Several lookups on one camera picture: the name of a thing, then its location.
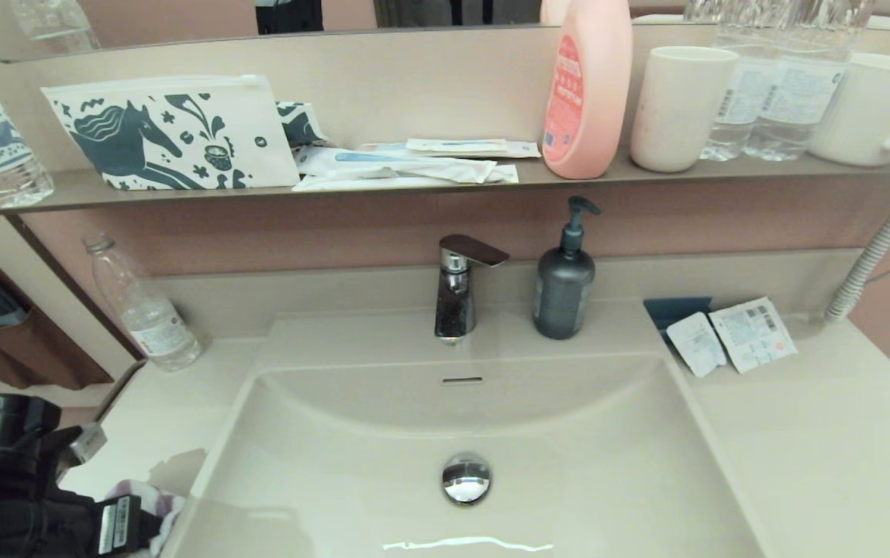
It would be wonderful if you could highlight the purple white striped towel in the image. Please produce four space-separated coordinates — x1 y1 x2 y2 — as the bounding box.
104 478 187 558

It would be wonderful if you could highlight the chrome faucet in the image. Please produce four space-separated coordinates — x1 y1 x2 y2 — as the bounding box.
433 234 510 346

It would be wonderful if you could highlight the beige ceramic sink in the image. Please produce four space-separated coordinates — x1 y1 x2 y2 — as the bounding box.
162 308 771 558

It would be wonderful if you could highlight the slim clear water bottle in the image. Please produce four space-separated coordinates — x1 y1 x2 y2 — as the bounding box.
82 232 203 372

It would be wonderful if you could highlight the chrome drain stopper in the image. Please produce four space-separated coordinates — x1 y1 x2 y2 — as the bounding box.
441 453 493 506

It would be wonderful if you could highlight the white horse print pouch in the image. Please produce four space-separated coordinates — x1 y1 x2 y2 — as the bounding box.
40 74 302 191

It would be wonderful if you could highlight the small blue print pouch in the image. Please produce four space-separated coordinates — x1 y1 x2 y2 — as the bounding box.
277 100 331 150

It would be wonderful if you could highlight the long white amenity packet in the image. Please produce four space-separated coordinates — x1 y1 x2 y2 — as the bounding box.
292 164 520 192

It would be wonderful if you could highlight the white toothbrush packet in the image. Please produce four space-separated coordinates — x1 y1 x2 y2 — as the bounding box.
294 146 500 185

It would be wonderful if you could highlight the dark grey soap dispenser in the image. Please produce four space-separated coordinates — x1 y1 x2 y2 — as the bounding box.
532 195 603 341

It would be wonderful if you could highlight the flat pale amenity packet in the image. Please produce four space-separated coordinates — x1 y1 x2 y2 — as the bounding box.
358 138 543 159

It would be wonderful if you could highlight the dark blue tray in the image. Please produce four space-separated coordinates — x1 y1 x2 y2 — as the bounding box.
643 296 714 343

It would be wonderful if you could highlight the small white sachet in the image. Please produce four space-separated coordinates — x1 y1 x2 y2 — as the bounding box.
665 311 728 379

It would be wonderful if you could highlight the pink lotion bottle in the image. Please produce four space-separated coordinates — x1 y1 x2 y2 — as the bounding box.
541 0 634 181

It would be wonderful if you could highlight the large white barcode sachet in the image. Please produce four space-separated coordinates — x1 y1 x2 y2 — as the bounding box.
708 296 799 375

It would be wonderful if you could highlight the white tumbler cup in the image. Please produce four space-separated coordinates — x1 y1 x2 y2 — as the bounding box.
630 46 740 174

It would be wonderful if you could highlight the clear plastic water bottle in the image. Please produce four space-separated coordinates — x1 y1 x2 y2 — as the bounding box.
701 0 787 163
744 0 875 163

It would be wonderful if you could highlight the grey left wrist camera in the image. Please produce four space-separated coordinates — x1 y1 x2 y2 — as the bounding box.
56 422 109 477

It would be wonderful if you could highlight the brown wall pocket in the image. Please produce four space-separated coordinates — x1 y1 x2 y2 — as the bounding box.
0 262 115 391

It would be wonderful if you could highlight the beige wall shelf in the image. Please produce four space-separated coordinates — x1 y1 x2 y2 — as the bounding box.
0 151 890 219

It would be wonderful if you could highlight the wall mirror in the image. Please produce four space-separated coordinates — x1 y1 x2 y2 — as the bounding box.
0 0 890 64

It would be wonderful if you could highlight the white coiled cord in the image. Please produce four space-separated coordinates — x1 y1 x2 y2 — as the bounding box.
824 188 890 325

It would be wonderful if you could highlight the white handled mug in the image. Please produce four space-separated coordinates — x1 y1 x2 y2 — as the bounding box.
808 51 890 168

